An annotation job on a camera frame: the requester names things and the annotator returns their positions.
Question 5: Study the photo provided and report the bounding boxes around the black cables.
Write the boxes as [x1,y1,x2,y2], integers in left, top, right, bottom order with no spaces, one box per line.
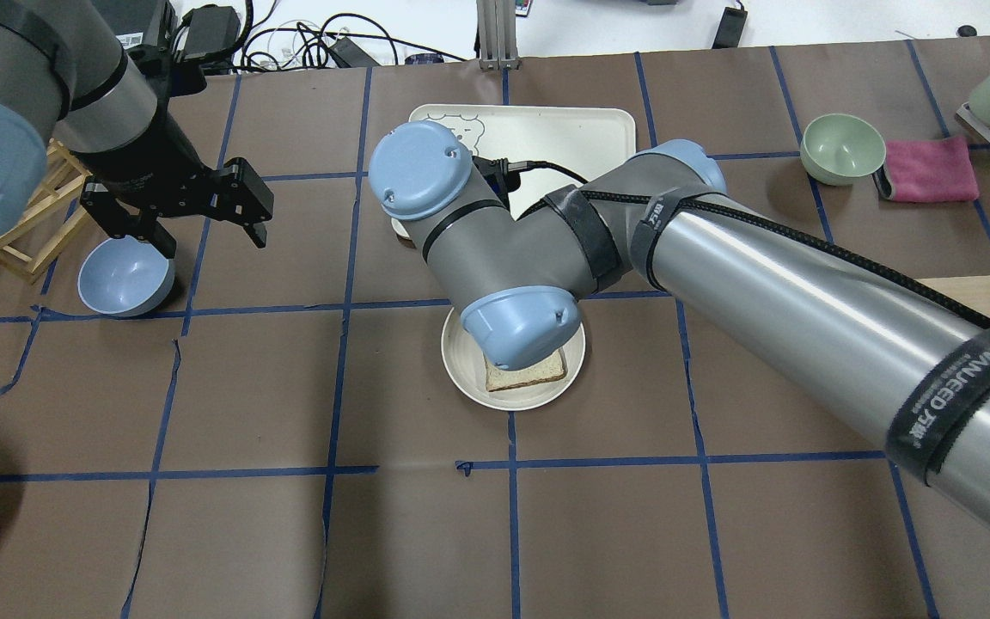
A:
[177,0,470,74]

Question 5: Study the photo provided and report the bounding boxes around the wooden cutting board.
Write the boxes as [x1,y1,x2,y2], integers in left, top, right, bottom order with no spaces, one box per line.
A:
[919,275,990,317]

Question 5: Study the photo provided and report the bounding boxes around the cream round plate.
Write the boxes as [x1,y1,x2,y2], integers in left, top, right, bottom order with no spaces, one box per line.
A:
[441,309,588,412]

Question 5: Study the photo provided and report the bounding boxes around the pink cloth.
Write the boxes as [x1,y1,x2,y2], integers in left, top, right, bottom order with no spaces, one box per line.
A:
[872,136,980,204]

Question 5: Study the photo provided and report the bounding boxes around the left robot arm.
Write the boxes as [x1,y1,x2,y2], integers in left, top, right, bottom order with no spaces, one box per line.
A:
[0,1,274,259]

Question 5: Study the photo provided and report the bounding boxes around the bread slice on plate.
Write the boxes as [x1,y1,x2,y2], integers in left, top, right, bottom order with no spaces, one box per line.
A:
[484,349,567,392]

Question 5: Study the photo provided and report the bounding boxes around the cream bear tray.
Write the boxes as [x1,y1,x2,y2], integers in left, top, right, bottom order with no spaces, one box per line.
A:
[368,103,635,271]

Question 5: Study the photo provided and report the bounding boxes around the wooden rack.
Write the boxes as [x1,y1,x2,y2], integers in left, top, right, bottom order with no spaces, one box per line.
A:
[0,138,93,285]

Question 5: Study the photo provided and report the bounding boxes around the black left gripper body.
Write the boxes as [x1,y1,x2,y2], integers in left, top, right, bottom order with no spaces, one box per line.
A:
[79,157,274,236]

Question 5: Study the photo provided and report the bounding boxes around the aluminium post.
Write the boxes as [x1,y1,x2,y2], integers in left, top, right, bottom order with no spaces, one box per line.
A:
[476,1,520,71]

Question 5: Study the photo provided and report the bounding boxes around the green bowl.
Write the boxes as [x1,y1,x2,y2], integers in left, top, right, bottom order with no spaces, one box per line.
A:
[800,113,887,187]

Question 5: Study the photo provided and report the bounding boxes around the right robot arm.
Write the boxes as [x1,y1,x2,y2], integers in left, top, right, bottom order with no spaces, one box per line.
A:
[368,120,990,529]

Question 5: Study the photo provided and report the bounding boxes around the blue bowl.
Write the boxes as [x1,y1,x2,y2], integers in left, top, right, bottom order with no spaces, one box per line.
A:
[77,238,175,318]

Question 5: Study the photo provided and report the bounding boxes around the black power adapter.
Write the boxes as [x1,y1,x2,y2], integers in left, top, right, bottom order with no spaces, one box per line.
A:
[712,5,748,48]

